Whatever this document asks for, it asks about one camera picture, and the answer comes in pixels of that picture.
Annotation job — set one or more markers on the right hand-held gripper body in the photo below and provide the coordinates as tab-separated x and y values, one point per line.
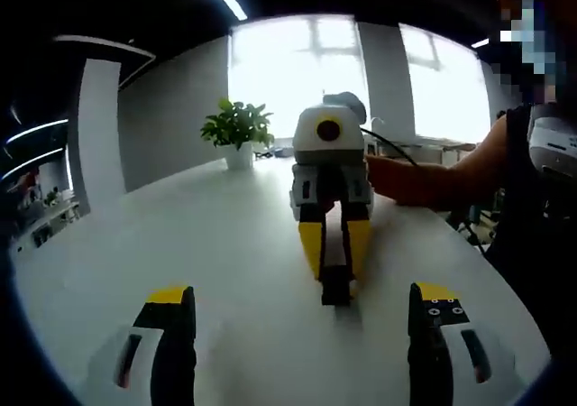
311	144

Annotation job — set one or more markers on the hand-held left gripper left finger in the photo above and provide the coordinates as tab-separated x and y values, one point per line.
171	356

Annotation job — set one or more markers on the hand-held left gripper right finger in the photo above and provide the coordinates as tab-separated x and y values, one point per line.
433	361

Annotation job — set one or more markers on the black pronged plastic buckle part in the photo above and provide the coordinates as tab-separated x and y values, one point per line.
336	276

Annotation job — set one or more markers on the black socket plastic buckle part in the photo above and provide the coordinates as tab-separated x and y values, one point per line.
336	297

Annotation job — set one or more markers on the person's right hand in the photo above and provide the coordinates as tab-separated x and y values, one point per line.
387	180

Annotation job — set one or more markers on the green plant in white pot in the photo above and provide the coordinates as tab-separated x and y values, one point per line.
236	124

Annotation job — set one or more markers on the person in dark shirt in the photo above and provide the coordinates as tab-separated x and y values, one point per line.
532	243

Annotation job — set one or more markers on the long white office desk row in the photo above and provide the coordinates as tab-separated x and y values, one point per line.
49	221

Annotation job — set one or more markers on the small green desk plant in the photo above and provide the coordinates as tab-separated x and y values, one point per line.
52	197

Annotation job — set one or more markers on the white grey chest device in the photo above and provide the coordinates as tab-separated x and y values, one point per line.
554	135

